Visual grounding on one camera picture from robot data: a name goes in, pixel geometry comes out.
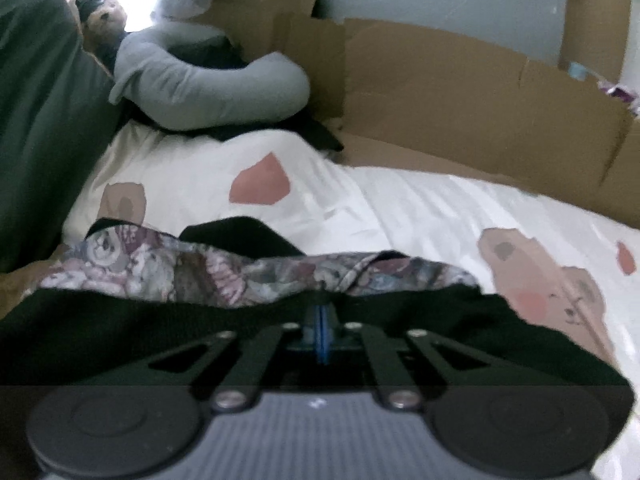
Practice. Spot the brown crumpled cloth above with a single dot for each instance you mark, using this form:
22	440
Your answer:
20	285

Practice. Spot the dark green cushion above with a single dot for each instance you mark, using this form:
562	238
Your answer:
40	110

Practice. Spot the brown teddy bear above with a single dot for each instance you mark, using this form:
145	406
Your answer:
105	17

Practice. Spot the white printed bed sheet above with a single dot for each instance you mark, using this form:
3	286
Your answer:
400	200

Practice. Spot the grey neck pillow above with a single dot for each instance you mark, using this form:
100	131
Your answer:
200	105

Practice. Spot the pale blue cup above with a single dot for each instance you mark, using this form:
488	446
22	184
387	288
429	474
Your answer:
580	71

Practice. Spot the cardboard box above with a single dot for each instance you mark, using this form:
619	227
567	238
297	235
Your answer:
450	90

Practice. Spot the black bear-print pants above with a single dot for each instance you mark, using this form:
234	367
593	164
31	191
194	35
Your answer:
100	330

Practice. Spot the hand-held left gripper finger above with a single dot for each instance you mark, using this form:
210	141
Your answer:
316	332
327	332

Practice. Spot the purple white packet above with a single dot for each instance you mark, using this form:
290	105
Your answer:
617	94

